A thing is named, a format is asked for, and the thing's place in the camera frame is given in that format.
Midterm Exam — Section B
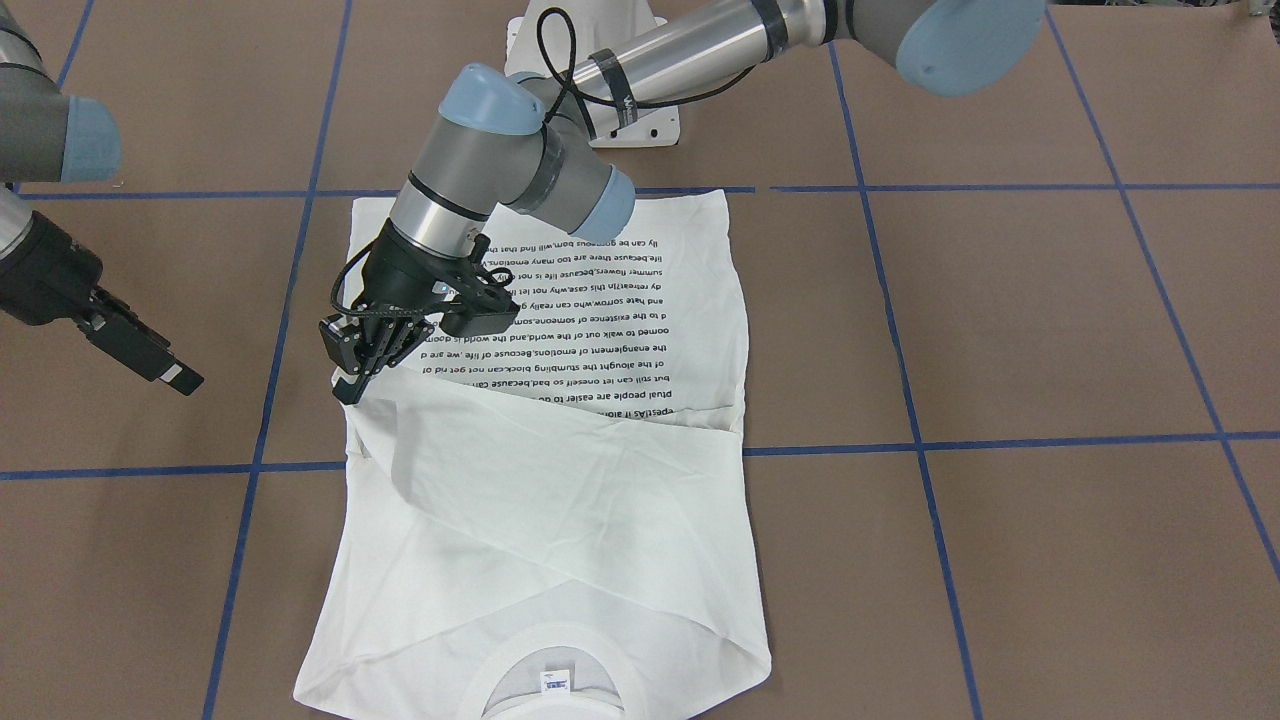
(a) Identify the white long-sleeve printed shirt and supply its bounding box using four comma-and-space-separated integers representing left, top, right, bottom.
292, 191, 772, 719

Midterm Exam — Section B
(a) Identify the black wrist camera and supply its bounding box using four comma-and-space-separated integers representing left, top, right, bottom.
439, 288, 521, 340

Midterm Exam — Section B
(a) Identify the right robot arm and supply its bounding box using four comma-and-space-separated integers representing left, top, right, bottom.
1, 8, 204, 395

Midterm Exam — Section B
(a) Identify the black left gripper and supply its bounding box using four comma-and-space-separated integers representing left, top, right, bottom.
320, 222, 492, 406

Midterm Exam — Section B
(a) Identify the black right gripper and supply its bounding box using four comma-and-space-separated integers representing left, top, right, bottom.
1, 211, 205, 396

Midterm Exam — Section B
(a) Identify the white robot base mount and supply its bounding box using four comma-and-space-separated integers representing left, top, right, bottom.
503, 0, 684, 149

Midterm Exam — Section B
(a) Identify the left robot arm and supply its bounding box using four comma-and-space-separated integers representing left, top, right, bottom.
320, 1, 1044, 405

